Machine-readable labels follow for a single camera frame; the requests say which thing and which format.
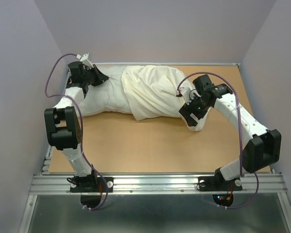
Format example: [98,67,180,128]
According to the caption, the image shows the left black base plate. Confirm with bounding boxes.
[66,175,114,193]

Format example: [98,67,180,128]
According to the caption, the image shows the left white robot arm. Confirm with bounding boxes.
[44,61,109,192]

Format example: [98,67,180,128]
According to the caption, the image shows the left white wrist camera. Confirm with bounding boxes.
[76,53,94,69]

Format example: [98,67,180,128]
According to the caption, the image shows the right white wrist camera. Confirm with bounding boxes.
[176,87,198,104]

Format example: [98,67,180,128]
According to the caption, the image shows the white pillow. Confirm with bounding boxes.
[79,66,132,117]

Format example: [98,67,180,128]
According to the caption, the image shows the cream pillowcase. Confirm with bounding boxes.
[121,64,210,133]

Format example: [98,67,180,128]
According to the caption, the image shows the purple cable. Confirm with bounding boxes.
[45,53,109,211]
[177,72,259,210]

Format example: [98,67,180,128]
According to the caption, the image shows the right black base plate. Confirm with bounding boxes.
[196,176,243,192]

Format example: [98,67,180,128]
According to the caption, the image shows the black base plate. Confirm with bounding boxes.
[66,175,114,193]
[196,176,243,192]

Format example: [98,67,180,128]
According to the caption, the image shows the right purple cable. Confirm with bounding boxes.
[177,72,259,210]

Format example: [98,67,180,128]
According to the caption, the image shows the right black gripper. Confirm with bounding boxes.
[178,92,211,127]

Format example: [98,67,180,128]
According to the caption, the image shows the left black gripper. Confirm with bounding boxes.
[83,64,109,87]

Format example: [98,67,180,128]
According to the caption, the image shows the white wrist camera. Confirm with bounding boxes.
[176,87,198,104]
[76,53,94,69]

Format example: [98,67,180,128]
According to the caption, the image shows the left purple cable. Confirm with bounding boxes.
[45,53,109,211]

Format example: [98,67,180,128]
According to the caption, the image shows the aluminium rail frame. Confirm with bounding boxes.
[19,62,291,233]

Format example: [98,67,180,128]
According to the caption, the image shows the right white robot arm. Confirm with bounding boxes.
[176,72,282,191]

